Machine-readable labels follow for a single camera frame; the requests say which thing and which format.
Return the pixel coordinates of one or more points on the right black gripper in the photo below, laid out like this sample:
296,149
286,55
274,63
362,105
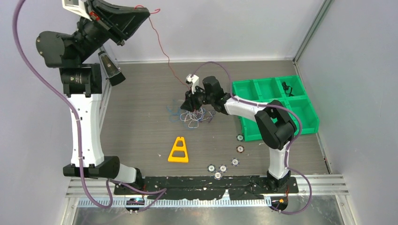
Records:
190,101

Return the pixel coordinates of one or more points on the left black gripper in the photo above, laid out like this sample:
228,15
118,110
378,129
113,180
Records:
119,22

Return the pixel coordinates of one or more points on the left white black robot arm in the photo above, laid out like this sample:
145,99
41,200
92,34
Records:
82,88

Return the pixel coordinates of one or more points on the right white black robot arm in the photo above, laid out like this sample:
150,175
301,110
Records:
274,122

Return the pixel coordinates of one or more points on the yellow triangular plastic piece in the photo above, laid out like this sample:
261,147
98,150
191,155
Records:
179,146

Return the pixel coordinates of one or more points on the black corner-mounted lamp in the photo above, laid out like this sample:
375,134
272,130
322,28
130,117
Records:
112,71

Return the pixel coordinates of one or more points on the brown poker chip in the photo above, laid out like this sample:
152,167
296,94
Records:
240,149

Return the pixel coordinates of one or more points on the blue poker chip middle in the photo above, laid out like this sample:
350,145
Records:
223,168

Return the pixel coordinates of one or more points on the blue poker chip right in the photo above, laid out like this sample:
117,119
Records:
235,162

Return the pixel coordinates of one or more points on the blue poker chip bottom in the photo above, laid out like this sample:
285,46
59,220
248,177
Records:
217,175

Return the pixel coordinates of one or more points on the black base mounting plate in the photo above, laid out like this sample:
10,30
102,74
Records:
207,188

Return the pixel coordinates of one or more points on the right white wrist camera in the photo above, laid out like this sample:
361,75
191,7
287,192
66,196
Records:
193,81

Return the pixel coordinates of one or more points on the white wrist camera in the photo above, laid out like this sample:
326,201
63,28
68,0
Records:
193,81
77,7

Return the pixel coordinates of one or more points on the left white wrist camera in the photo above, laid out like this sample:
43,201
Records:
77,7

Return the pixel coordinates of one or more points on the aluminium front rail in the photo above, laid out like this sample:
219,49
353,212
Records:
120,196

